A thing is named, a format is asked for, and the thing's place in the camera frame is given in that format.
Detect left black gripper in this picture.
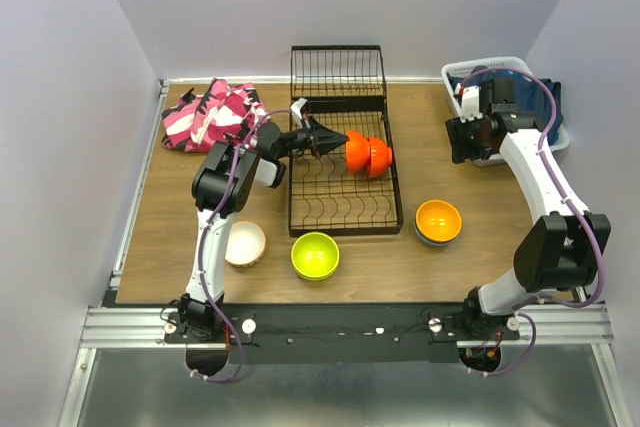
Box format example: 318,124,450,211
275,114,349,160

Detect orange bowl bottom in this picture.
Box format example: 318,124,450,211
345,130,370,174

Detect orange bowl top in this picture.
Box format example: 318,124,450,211
366,137,393,178

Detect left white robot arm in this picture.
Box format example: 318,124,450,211
177,115,349,342

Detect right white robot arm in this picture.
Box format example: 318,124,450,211
445,69,611,340

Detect dark blue jeans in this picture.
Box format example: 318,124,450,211
442,64,569,150

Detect white plastic basket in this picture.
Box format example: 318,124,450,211
441,56,570,152

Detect yellow orange bowl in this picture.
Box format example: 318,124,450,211
414,199,463,244

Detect pink camouflage cloth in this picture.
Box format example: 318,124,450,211
162,78,267,153

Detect blue bowl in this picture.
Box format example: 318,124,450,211
414,225,455,248

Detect lime green bowl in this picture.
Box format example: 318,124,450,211
290,232,340,281

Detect white pink bowl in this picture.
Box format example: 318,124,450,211
225,221,266,267

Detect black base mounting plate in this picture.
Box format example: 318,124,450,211
160,302,520,365

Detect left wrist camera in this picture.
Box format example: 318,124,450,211
290,98,309,128

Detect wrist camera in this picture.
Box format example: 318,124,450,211
290,98,309,128
459,86,483,122

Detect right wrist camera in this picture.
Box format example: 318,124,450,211
459,86,483,122

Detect black wire dish rack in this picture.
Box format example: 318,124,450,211
288,45,404,237

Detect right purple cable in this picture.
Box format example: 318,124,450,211
457,66,609,378

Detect purple cable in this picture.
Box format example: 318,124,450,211
188,110,294,385
457,66,609,378

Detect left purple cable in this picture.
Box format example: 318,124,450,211
188,110,294,385

